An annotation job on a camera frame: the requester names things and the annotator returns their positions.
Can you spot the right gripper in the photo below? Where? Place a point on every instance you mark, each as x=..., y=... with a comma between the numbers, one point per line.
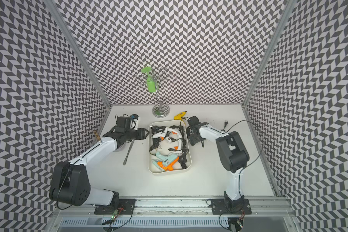
x=193, y=140

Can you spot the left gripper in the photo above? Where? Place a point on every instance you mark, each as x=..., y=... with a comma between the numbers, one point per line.
x=141, y=132

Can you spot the yellow hot glue gun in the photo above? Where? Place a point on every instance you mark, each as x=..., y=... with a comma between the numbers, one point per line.
x=180, y=116

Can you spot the cream plastic storage box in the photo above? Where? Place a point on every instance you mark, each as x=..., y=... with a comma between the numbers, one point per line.
x=184, y=156

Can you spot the orange hot glue gun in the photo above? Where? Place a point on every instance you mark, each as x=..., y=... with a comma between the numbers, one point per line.
x=169, y=168

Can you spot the light blue hot glue gun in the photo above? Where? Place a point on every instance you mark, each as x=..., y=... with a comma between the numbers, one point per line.
x=156, y=164

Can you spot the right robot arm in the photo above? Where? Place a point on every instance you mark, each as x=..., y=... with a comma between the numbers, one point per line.
x=232, y=153

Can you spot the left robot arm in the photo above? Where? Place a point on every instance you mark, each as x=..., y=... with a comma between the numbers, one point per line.
x=70, y=182

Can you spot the metal knife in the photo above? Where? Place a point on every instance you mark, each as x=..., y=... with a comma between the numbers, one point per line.
x=129, y=150

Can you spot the wooden stick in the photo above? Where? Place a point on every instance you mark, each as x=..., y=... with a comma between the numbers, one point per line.
x=97, y=136

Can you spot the green spray bottle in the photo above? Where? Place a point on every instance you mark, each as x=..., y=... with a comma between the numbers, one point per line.
x=150, y=81

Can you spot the chrome hook stand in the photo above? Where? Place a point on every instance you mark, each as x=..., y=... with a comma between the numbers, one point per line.
x=160, y=109

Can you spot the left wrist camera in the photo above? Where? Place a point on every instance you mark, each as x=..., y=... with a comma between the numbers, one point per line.
x=135, y=119

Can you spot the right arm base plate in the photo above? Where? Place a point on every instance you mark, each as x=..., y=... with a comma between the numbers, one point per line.
x=230, y=206

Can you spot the aluminium front rail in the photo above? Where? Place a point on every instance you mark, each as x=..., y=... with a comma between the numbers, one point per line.
x=254, y=206

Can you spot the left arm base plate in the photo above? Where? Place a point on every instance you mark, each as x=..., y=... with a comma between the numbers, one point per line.
x=126, y=206

